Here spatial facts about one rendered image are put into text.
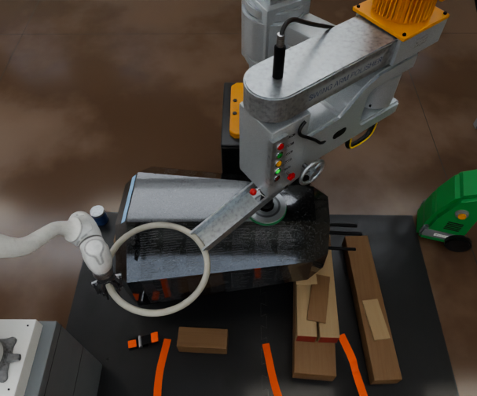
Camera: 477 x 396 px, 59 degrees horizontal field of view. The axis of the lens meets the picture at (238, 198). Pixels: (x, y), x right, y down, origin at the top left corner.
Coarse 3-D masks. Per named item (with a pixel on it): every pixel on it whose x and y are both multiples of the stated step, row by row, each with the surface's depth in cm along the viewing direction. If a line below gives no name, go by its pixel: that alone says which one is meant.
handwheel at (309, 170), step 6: (312, 162) 187; (318, 162) 188; (324, 162) 192; (306, 168) 187; (312, 168) 192; (300, 174) 189; (306, 174) 191; (312, 174) 192; (318, 174) 198; (300, 180) 191; (312, 180) 198
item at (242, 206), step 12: (240, 192) 210; (276, 192) 208; (228, 204) 210; (240, 204) 212; (252, 204) 210; (264, 204) 209; (216, 216) 211; (228, 216) 211; (240, 216) 209; (204, 228) 211; (216, 228) 210; (228, 228) 203; (204, 240) 208; (216, 240) 203
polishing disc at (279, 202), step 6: (258, 192) 230; (258, 198) 228; (276, 198) 228; (282, 198) 228; (276, 204) 225; (282, 204) 225; (276, 210) 223; (282, 210) 223; (252, 216) 221; (258, 216) 221; (264, 216) 221; (270, 216) 221; (276, 216) 221; (282, 216) 222; (264, 222) 219; (270, 222) 220
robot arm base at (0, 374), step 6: (6, 342) 179; (12, 342) 180; (6, 348) 177; (12, 348) 179; (6, 354) 174; (12, 354) 175; (18, 354) 175; (6, 360) 174; (12, 360) 174; (18, 360) 175; (0, 366) 172; (6, 366) 174; (0, 372) 172; (6, 372) 173; (0, 378) 171; (6, 378) 172
